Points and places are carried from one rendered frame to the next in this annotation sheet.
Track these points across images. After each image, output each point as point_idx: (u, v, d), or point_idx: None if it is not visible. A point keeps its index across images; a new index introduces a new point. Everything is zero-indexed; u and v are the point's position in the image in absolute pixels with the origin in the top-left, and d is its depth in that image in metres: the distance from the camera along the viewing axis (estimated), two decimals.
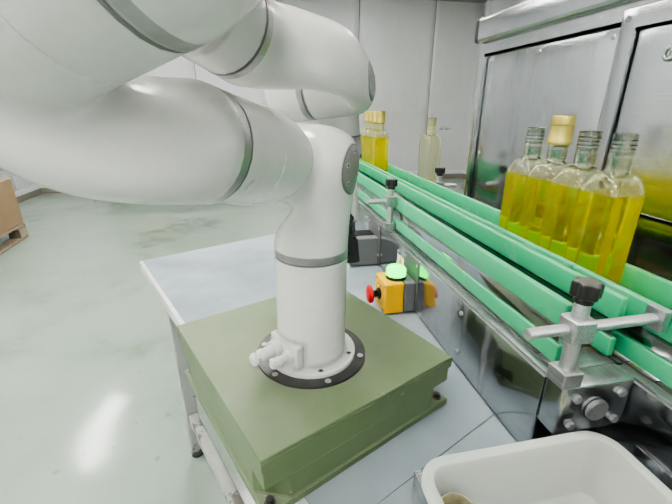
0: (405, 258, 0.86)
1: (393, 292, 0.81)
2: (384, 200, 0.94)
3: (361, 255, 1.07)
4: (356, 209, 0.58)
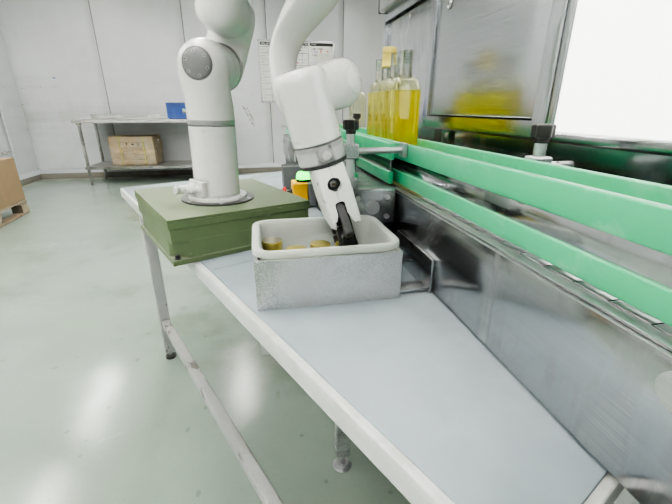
0: None
1: (299, 189, 1.11)
2: None
3: (292, 180, 1.37)
4: None
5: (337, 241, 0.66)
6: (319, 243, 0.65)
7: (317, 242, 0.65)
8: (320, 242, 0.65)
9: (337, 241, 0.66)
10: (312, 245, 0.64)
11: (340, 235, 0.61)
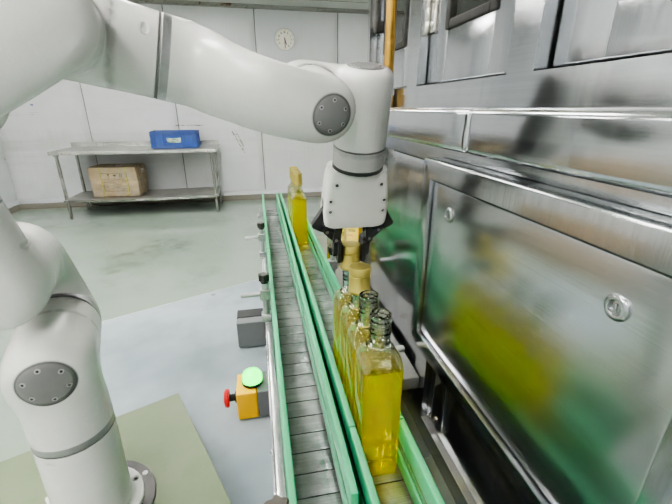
0: None
1: (245, 400, 0.82)
2: (257, 294, 0.95)
3: (249, 337, 1.08)
4: (325, 215, 0.58)
5: (346, 246, 0.63)
6: None
7: None
8: None
9: (344, 247, 0.63)
10: None
11: (372, 231, 0.63)
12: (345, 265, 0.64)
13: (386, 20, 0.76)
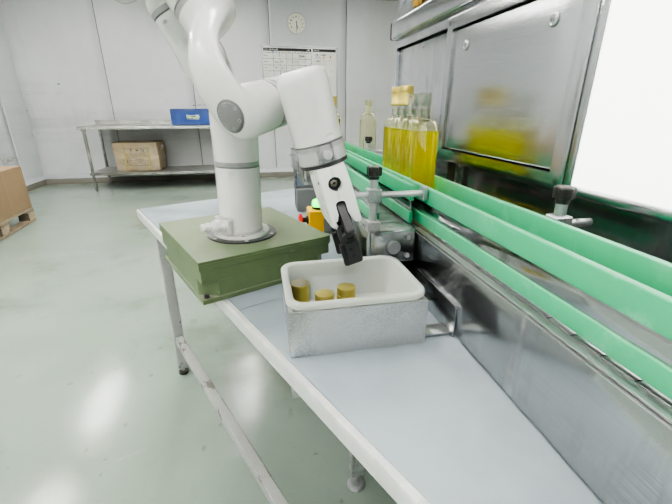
0: None
1: (315, 216, 1.14)
2: None
3: (305, 202, 1.40)
4: None
5: (396, 86, 0.96)
6: (345, 287, 0.68)
7: (343, 285, 0.68)
8: (346, 285, 0.68)
9: (395, 87, 0.96)
10: (339, 289, 0.67)
11: (341, 235, 0.60)
12: (395, 101, 0.97)
13: None
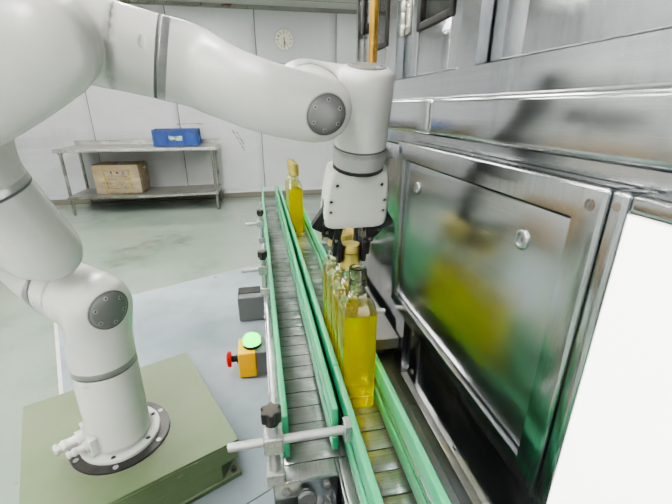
0: None
1: (245, 360, 0.92)
2: (256, 269, 1.06)
3: (249, 311, 1.18)
4: (326, 216, 0.58)
5: None
6: (352, 243, 0.65)
7: (349, 244, 0.65)
8: (348, 243, 0.65)
9: None
10: (356, 246, 0.64)
11: (372, 231, 0.63)
12: (332, 243, 0.75)
13: (369, 23, 0.87)
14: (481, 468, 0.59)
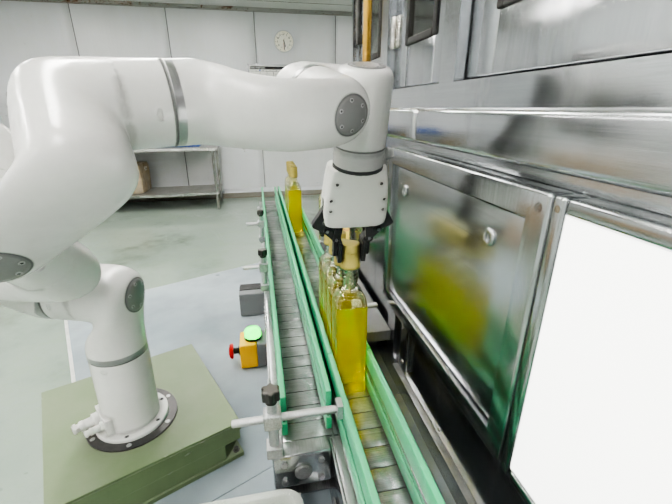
0: None
1: (247, 351, 0.98)
2: (257, 267, 1.12)
3: (250, 307, 1.24)
4: (326, 215, 0.58)
5: None
6: (345, 241, 0.71)
7: None
8: (341, 241, 0.71)
9: None
10: None
11: (372, 231, 0.63)
12: (328, 241, 0.81)
13: (363, 35, 0.93)
14: (461, 445, 0.65)
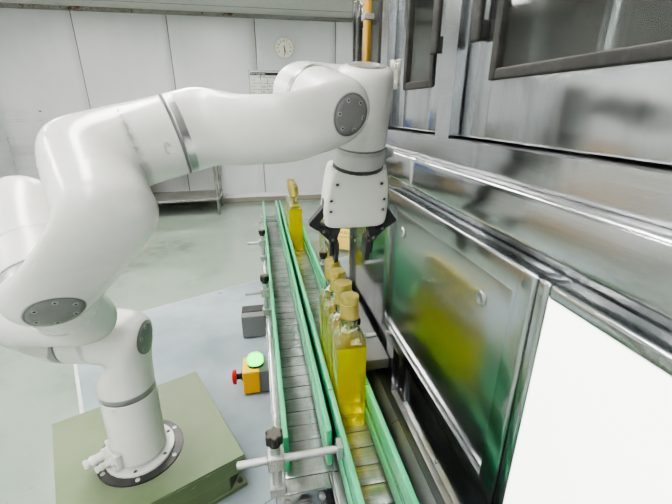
0: None
1: (249, 378, 1.01)
2: (259, 292, 1.15)
3: (252, 329, 1.27)
4: (326, 215, 0.58)
5: (328, 262, 0.83)
6: (345, 282, 0.74)
7: (342, 282, 0.73)
8: (341, 281, 0.74)
9: (327, 263, 0.83)
10: (348, 285, 0.73)
11: (375, 230, 0.63)
12: (328, 277, 0.84)
13: None
14: (457, 481, 0.68)
